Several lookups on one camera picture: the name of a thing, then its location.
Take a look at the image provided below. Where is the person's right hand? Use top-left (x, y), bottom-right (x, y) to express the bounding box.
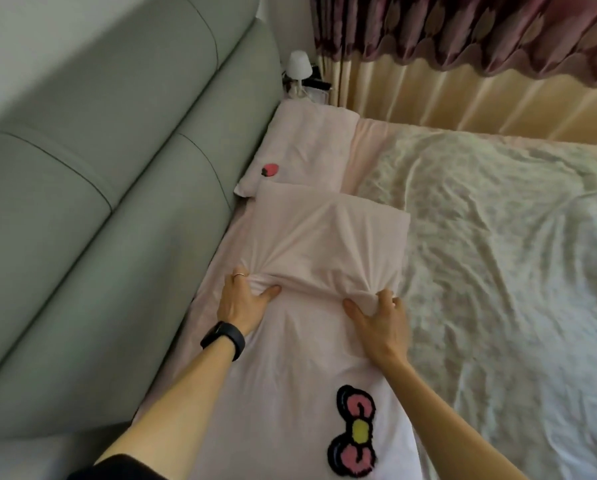
top-left (342, 288), bottom-right (410, 371)

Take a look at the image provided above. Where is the person's left hand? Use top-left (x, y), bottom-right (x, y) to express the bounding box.
top-left (216, 266), bottom-right (283, 339)

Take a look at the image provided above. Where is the white pink bow pillow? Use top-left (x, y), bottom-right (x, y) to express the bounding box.
top-left (186, 180), bottom-right (422, 480)

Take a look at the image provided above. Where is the white strawberry patch pillow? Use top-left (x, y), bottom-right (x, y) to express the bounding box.
top-left (233, 101), bottom-right (360, 198)

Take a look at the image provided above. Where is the pink bed with grey headboard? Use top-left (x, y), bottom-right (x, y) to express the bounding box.
top-left (0, 0), bottom-right (597, 480)

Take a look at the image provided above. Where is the person's left forearm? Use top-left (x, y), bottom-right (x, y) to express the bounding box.
top-left (96, 339), bottom-right (237, 468)

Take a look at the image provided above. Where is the person's right forearm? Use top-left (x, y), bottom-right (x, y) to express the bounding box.
top-left (378, 357), bottom-right (527, 480)

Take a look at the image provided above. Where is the black smartwatch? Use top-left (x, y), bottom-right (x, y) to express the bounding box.
top-left (200, 320), bottom-right (246, 363)

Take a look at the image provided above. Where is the white floral blanket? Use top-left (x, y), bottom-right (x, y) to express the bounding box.
top-left (356, 127), bottom-right (597, 480)

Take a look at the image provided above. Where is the clear bedside shelf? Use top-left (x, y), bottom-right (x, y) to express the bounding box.
top-left (282, 67), bottom-right (334, 107)

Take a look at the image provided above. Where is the white table lamp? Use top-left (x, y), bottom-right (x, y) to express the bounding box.
top-left (284, 49), bottom-right (313, 95)

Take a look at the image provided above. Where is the maroon and cream curtain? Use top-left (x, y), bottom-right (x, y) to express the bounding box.
top-left (310, 0), bottom-right (597, 145)

